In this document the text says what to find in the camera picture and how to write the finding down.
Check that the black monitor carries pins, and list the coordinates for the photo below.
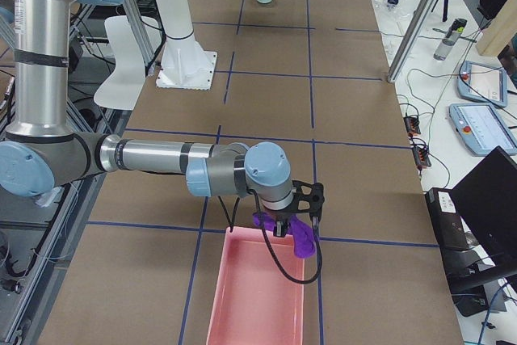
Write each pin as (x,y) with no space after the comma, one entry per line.
(486,200)

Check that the black desktop device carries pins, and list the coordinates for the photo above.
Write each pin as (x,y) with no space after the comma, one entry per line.
(446,221)

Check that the aluminium frame post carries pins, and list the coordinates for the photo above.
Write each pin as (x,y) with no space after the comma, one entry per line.
(422,11)

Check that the purple cloth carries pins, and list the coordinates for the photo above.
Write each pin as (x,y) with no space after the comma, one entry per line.
(304,241)

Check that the teach pendant tablet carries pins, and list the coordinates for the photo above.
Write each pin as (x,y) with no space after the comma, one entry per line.
(481,128)
(483,83)

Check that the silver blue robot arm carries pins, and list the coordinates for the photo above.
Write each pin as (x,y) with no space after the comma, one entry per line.
(42,152)

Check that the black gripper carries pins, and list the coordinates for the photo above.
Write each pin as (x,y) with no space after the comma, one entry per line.
(279,216)

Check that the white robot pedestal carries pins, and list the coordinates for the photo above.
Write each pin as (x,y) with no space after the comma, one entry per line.
(184,63)

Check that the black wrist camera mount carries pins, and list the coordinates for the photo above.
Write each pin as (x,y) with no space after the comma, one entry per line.
(308,198)

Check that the far teach pendant tablet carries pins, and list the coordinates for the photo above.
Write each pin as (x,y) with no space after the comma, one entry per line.
(483,83)

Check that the white chair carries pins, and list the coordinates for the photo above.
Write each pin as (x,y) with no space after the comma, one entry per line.
(122,88)

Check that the pink plastic bin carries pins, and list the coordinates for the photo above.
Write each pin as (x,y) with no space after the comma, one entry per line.
(254,303)

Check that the near teach pendant tablet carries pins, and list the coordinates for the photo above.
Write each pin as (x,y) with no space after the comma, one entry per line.
(481,128)

